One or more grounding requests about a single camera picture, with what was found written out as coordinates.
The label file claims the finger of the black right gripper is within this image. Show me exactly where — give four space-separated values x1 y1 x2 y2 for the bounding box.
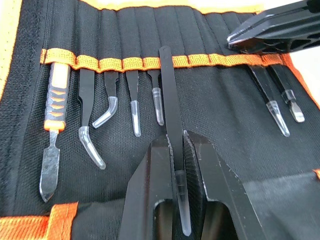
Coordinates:
226 9 320 55
228 0 320 39

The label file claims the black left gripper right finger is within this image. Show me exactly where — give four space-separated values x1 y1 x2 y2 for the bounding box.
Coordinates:
182 129 266 240

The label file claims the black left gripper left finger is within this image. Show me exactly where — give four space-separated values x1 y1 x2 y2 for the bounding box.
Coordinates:
118 133 181 240

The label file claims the black tweezers straight clear cap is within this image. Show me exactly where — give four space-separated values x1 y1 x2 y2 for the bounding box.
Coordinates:
158 45 193 237
146 69 165 127
248 65 291 138
125 70 142 138

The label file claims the black tool roll orange trim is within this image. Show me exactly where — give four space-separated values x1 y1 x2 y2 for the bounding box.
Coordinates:
0 0 320 240

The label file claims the black tweezers flat metal tip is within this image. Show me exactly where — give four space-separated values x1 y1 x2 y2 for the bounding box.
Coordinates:
267 64 306 124

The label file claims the black tweezers long curved cap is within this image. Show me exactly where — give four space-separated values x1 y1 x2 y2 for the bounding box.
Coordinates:
77 68 107 171

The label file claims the black tweezers angled clear cap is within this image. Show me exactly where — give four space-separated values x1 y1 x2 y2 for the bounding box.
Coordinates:
91 71 119 130

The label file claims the orange-handled metal scraper knife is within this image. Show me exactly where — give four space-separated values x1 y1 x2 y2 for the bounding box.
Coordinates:
38 62 71 204

